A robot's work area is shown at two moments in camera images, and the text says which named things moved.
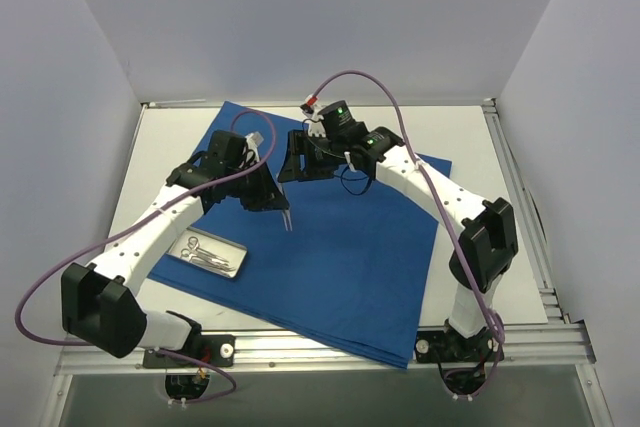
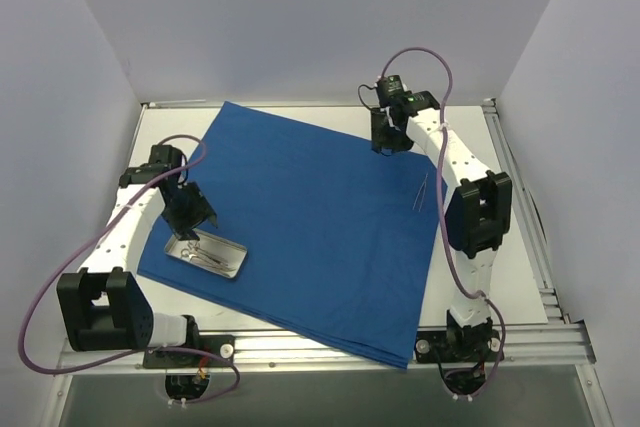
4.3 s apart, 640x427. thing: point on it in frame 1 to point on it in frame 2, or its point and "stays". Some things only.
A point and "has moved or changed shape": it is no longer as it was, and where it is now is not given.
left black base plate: [213, 349] stays
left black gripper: [261, 189] to [188, 210]
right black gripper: [302, 158] to [390, 133]
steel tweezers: [287, 219] has moved or changed shape
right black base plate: [437, 346] stays
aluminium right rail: [551, 300] stays
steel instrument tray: [210, 251] stays
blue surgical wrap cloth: [353, 267] stays
